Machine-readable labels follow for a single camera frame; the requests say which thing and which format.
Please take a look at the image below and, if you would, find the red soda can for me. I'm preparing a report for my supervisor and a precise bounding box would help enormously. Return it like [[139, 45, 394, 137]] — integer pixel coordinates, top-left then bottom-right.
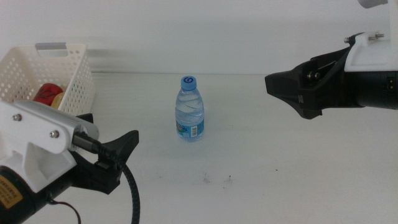
[[32, 82, 64, 107]]

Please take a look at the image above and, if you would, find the clear water bottle blue cap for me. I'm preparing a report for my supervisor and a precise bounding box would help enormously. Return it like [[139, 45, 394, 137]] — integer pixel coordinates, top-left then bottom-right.
[[174, 75, 205, 143]]

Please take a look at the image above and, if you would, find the white perforated plastic basket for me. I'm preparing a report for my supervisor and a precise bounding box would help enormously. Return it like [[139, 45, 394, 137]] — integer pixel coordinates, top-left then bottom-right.
[[0, 42, 96, 118]]

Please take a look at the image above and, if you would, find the thin black cable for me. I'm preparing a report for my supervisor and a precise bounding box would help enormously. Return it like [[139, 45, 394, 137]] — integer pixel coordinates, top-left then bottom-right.
[[46, 198, 83, 224]]

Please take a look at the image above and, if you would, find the thick black braided cable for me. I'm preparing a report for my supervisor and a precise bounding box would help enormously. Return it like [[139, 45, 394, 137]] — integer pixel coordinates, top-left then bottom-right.
[[72, 131, 142, 224]]

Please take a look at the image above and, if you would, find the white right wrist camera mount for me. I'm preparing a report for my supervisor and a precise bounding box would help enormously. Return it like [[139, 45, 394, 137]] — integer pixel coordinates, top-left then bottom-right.
[[343, 0, 398, 73]]

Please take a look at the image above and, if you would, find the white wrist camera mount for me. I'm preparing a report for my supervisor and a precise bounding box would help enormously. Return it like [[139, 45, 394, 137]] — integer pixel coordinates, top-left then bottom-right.
[[0, 100, 101, 194], [343, 0, 398, 73]]

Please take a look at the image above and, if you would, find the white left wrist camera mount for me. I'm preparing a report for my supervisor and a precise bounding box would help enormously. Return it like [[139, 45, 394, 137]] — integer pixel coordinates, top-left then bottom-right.
[[0, 100, 101, 194]]

